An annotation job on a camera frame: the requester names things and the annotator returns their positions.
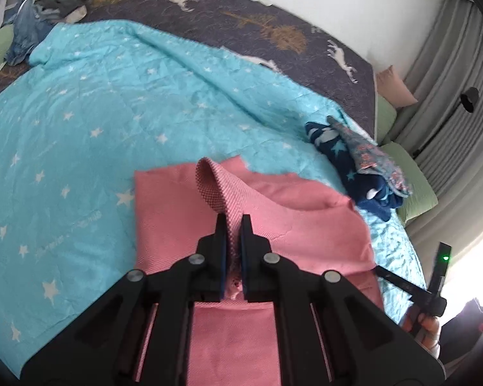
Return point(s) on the pile of dark clothes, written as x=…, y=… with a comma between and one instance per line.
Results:
x=60, y=6

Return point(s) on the pink pillow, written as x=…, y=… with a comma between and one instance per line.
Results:
x=394, y=86

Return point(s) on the grey curtain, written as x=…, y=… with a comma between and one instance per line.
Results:
x=446, y=68

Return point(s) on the floral patterned garment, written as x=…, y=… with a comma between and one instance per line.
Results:
x=370, y=148

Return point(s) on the dark printed bedsheet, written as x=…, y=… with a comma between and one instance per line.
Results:
x=245, y=20

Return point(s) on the dark cloth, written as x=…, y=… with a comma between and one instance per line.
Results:
x=467, y=329

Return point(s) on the person's right hand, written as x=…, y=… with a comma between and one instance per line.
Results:
x=428, y=331

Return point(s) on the blue jeans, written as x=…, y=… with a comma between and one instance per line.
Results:
x=24, y=36

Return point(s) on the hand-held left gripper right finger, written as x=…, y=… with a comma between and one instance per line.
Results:
x=244, y=257

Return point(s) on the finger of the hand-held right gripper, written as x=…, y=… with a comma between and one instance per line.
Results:
x=398, y=279

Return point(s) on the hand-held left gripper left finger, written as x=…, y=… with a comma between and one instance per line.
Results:
x=222, y=249

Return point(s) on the turquoise star blanket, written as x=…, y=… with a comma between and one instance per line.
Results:
x=104, y=128

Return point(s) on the navy star garment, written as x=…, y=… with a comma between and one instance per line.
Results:
x=360, y=187

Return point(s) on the pink knit garment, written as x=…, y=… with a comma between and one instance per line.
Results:
x=306, y=229

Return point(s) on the black floor lamp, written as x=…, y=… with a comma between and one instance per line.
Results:
x=469, y=98

